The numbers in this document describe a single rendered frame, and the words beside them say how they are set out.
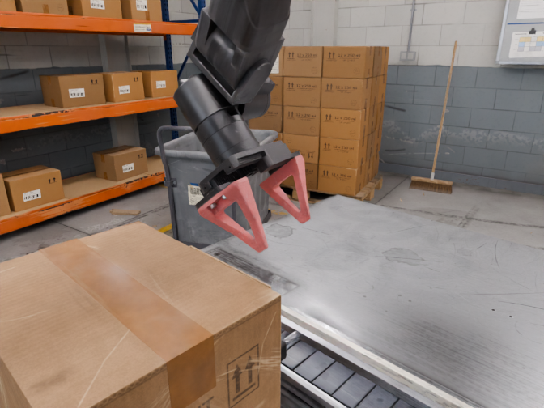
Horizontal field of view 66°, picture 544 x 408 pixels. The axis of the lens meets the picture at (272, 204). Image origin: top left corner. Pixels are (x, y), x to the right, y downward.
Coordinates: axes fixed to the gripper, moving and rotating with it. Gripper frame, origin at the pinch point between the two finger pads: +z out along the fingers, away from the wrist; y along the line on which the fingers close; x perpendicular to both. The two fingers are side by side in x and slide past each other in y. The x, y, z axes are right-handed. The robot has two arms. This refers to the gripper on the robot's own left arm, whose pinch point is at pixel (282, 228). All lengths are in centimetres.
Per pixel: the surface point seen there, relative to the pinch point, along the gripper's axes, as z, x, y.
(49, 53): -255, 283, 206
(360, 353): 23.5, 12.1, 15.8
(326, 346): 18.0, 11.3, 8.7
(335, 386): 25.0, 15.6, 10.6
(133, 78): -191, 237, 238
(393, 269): 25, 23, 60
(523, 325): 44, 0, 52
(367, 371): 22.4, 6.1, 7.2
